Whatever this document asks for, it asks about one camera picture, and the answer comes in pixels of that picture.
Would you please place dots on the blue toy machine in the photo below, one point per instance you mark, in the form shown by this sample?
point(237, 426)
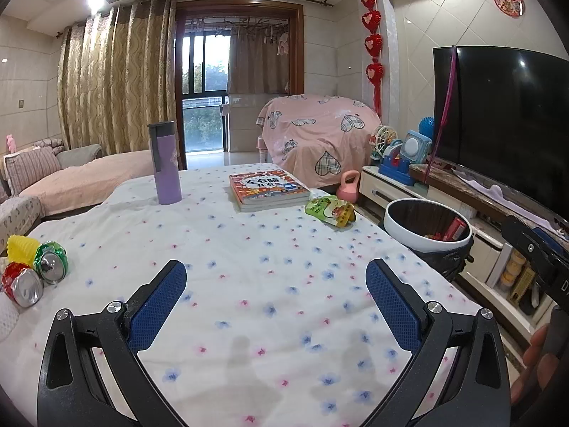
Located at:
point(415, 146)

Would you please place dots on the pink plush toy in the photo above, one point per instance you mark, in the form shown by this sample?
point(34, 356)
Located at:
point(11, 143)

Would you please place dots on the red snack wrapper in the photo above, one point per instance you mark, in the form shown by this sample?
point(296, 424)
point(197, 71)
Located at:
point(456, 229)

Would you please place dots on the red hanging heart decoration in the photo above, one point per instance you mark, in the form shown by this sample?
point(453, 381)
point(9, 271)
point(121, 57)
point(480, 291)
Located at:
point(372, 44)

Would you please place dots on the yellow brown box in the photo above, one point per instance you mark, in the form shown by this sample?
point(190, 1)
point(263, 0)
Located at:
point(522, 287)

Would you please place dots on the yellow green snack packet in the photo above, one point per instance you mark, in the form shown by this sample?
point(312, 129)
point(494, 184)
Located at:
point(344, 215)

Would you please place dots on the blue spiky ball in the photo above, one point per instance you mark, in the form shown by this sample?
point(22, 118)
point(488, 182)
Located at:
point(426, 126)

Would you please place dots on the brown sheer curtain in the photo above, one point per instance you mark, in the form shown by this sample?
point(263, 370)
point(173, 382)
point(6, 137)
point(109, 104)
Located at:
point(258, 62)

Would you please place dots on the black trash bag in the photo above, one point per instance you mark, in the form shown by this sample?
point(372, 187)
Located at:
point(444, 262)

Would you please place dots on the white foam net sleeve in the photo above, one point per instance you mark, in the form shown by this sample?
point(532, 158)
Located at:
point(9, 318)

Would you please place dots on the black framed balcony window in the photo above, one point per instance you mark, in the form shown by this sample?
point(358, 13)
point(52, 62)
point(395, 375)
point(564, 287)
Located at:
point(200, 80)

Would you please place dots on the crushed red can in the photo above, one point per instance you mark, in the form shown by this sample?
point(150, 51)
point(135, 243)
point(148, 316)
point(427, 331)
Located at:
point(24, 287)

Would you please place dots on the pink kettlebell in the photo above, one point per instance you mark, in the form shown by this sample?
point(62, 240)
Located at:
point(349, 191)

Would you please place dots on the pink heart print cover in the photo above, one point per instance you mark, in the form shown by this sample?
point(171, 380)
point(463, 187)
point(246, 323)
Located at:
point(311, 142)

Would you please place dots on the balcony clothes drying rack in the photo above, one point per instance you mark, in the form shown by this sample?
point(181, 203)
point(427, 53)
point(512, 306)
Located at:
point(249, 24)

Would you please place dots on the pink striped cushion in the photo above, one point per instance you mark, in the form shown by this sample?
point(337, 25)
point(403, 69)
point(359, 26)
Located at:
point(33, 169)

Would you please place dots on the person's right hand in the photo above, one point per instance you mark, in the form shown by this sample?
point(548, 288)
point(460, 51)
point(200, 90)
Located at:
point(531, 364)

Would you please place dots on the pale purple cloth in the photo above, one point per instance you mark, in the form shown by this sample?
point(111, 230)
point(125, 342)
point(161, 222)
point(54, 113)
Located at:
point(493, 191)

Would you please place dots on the toy ferris wheel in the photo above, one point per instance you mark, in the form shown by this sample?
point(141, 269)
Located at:
point(382, 140)

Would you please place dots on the grey dotted cushion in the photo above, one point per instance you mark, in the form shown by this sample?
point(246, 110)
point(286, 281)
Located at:
point(17, 218)

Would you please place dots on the white floral tablecloth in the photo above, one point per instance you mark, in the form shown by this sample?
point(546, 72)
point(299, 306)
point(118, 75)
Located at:
point(266, 275)

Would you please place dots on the round red wall decoration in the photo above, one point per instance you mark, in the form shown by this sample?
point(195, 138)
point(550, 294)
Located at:
point(509, 0)

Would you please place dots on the black television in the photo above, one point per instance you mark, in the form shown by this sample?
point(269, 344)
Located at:
point(502, 111)

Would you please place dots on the wooden balcony door frame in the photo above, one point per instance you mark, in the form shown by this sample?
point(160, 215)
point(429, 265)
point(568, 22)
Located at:
point(298, 53)

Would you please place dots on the purple drinking bottle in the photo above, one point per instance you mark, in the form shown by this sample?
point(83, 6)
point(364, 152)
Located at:
point(166, 173)

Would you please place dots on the pink sofa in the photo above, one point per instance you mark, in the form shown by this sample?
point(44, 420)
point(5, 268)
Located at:
point(89, 182)

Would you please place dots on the colourful children's book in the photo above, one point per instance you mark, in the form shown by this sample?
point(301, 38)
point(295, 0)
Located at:
point(266, 187)

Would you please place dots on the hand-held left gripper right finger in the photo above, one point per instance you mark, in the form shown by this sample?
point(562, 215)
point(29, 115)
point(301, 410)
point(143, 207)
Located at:
point(393, 307)

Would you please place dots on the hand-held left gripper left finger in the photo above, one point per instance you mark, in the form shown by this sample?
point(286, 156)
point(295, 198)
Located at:
point(155, 304)

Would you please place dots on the gold patterned curtain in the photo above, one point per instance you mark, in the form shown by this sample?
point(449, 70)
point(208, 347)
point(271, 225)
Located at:
point(115, 80)

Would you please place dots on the green white snack pouch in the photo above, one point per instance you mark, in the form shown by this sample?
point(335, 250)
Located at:
point(320, 208)

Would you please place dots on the crushed green can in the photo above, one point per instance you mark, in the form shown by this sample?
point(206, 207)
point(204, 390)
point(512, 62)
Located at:
point(52, 264)

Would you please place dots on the white round trash bin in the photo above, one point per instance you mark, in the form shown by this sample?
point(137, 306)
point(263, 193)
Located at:
point(400, 235)

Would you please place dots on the stacked yellow tubs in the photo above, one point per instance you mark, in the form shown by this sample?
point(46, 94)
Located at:
point(512, 269)

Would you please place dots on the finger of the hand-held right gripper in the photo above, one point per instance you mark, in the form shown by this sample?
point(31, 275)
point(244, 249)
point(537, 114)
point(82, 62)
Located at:
point(551, 239)
point(529, 247)

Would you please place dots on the white television cabinet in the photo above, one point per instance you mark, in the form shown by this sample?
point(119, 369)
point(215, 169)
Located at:
point(371, 182)

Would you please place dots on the pink ribbon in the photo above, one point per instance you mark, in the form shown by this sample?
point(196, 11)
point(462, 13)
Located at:
point(448, 89)

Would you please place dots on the round ceiling spotlight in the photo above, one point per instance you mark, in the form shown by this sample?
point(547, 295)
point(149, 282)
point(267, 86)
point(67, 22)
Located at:
point(94, 2)

